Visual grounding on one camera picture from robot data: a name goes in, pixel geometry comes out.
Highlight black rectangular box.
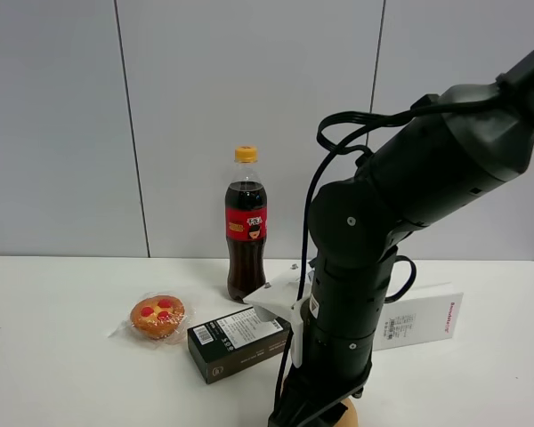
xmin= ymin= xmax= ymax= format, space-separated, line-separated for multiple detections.
xmin=187 ymin=307 xmax=290 ymax=384

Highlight wrapped fruit tart pastry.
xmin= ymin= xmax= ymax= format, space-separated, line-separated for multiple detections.
xmin=109 ymin=293 xmax=194 ymax=348

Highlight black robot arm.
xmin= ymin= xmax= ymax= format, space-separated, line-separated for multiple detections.
xmin=268 ymin=50 xmax=534 ymax=426

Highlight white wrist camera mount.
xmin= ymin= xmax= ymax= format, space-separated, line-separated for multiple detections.
xmin=244 ymin=264 xmax=314 ymax=368

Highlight cola bottle yellow cap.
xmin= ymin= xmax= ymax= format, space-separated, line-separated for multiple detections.
xmin=224 ymin=146 xmax=267 ymax=302

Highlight white rectangular box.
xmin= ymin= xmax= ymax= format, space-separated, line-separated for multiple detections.
xmin=373 ymin=282 xmax=464 ymax=350

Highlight round tan bread bun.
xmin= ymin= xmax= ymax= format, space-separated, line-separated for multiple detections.
xmin=269 ymin=369 xmax=359 ymax=426

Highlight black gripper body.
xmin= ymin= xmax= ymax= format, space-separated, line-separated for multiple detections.
xmin=268 ymin=330 xmax=374 ymax=426

